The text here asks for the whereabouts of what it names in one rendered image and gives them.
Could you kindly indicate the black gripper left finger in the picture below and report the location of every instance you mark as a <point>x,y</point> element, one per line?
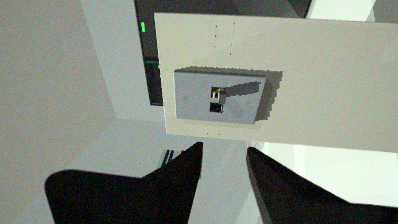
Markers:
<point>164,196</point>

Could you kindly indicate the grey panel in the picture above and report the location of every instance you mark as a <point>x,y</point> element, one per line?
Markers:
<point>300,81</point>

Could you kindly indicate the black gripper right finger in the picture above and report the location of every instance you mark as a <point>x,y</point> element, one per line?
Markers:
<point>285,197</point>

